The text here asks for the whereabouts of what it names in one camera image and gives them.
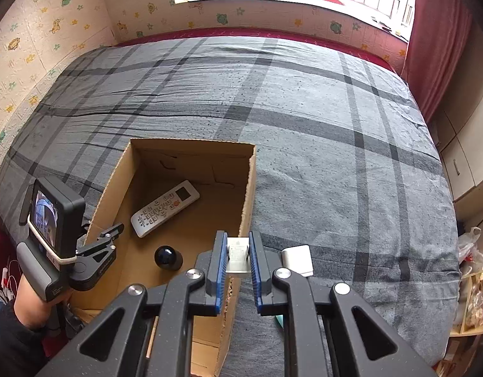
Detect small white charger plug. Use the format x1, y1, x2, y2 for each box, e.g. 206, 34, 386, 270
226, 237, 251, 277

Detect large white power adapter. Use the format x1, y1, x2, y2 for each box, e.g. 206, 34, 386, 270
281, 245, 314, 277

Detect mint green cream tube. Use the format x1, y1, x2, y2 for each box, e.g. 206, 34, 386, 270
275, 315, 284, 328

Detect cardboard box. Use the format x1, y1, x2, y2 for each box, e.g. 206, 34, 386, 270
70, 137, 258, 377

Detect person's left hand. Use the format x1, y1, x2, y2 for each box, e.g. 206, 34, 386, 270
14, 275, 73, 330

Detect white air conditioner remote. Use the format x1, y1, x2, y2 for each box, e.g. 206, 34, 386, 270
130, 180, 200, 238

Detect grey plaid bed sheet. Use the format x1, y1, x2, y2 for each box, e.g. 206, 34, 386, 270
0, 37, 459, 364

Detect plastic bags on shelf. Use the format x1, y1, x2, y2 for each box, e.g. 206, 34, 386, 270
451, 227, 483, 337

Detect white wardrobe cabinet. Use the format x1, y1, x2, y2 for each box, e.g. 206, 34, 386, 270
432, 24, 483, 221

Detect red curtain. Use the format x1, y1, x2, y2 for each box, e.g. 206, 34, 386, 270
403, 0, 472, 121

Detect black dome camera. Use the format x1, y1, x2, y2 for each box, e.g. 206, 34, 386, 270
154, 245, 184, 271

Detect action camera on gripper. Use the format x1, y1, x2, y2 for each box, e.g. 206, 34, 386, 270
19, 176, 85, 268

